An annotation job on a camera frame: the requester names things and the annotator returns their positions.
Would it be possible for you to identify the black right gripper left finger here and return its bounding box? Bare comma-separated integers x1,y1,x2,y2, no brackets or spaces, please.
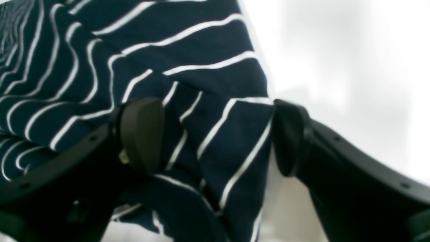
1,97,164,242

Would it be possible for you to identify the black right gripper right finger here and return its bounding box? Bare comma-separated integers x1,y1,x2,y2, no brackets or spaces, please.
273,99,430,242

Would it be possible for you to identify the navy white striped T-shirt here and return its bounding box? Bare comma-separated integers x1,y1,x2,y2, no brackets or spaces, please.
0,0,274,242

